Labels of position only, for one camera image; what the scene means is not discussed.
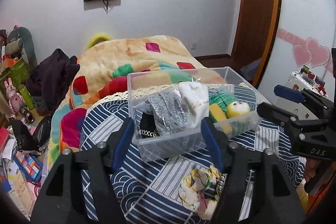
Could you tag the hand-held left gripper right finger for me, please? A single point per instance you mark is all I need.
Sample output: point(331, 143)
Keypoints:
point(213, 146)

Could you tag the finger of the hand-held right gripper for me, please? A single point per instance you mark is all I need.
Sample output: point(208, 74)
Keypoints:
point(288, 94)
point(275, 112)

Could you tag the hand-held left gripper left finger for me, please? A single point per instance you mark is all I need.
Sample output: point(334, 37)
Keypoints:
point(122, 141)

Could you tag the yellow floral scrunchie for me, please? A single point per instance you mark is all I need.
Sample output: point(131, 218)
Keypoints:
point(194, 187)

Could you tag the clear plastic storage box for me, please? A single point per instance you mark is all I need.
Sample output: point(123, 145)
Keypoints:
point(168, 146)

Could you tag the person's right hand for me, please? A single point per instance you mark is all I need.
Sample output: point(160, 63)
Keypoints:
point(310, 171)

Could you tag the white suitcase with stickers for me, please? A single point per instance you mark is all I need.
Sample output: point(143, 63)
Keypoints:
point(295, 81)

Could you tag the black patterned sock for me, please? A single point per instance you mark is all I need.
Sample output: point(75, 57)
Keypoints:
point(147, 125)

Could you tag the green yellow sock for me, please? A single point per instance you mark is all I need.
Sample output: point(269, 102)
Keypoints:
point(236, 108)

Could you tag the blue cloth by door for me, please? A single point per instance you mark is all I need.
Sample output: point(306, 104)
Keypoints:
point(250, 70)

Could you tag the white lace cloth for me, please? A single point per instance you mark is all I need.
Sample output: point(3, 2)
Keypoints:
point(115, 96)

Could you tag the blue white patterned bedcover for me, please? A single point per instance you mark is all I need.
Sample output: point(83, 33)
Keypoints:
point(147, 187)

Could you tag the white sock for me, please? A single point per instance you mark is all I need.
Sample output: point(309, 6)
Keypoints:
point(193, 98)

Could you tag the grey glitter cloth in bag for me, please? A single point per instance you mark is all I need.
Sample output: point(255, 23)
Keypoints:
point(168, 113)

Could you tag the colourful patchwork blanket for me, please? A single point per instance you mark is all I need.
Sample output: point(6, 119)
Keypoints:
point(110, 61)

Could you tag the brown wooden door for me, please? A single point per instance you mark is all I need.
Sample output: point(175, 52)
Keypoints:
point(257, 16)

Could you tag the black plastic bag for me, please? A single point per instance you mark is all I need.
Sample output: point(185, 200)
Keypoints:
point(31, 134)

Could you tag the dark jacket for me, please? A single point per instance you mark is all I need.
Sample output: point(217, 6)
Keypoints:
point(52, 74)

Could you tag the green bottle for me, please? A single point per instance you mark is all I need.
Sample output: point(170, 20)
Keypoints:
point(26, 96)

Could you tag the pile of papers and boxes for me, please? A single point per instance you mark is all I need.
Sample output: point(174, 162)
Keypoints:
point(18, 176)

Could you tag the pink rabbit toy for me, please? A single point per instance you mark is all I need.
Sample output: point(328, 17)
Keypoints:
point(13, 98)

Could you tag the green cardboard box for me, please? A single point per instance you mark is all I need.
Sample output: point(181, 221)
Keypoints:
point(15, 69)

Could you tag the grey plush dinosaur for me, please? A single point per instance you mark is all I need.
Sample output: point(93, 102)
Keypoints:
point(22, 40)

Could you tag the pink heart wall decoration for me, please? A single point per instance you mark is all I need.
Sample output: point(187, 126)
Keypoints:
point(315, 53)

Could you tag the wall socket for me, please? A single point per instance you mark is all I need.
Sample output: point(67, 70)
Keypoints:
point(193, 46)

